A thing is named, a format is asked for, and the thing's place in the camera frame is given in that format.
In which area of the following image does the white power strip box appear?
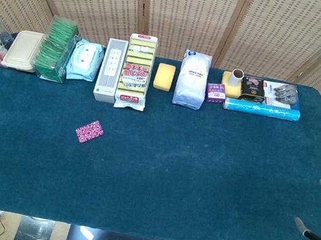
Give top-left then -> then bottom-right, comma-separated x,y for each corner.
91,36 -> 130,106

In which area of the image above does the black tin can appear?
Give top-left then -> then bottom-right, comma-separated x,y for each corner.
238,75 -> 270,105

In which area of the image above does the woven wooden folding screen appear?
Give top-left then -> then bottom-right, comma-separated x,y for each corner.
0,0 -> 321,240

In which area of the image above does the yellow sponge multipack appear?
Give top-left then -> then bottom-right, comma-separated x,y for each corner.
112,31 -> 160,114

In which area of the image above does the plain yellow sponge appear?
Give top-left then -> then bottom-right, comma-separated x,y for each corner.
152,62 -> 178,92

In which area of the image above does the blue felt table cover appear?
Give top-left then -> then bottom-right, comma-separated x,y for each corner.
0,29 -> 321,240

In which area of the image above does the green tea bag box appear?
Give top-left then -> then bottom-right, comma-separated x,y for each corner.
31,13 -> 84,86

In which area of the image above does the small purple box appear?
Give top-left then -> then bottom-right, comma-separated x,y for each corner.
203,81 -> 229,106

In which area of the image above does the pink white patterned rectangular block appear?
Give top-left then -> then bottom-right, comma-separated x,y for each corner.
74,116 -> 107,148

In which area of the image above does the blue cling film roll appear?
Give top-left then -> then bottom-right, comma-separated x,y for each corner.
222,96 -> 302,123

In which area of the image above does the light blue wet wipes pack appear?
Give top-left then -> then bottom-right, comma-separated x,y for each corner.
64,36 -> 107,86

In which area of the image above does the yellow sponge under roll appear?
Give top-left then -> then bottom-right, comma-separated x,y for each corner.
218,70 -> 246,100

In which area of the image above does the shiny metal floor plate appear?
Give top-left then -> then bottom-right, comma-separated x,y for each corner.
16,215 -> 56,240

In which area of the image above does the white paper roll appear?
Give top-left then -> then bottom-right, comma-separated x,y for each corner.
227,67 -> 245,89

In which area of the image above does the white paper bag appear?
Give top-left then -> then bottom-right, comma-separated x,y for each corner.
171,48 -> 215,112

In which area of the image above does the beige lidded lunch box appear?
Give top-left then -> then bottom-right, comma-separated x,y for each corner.
0,27 -> 46,75

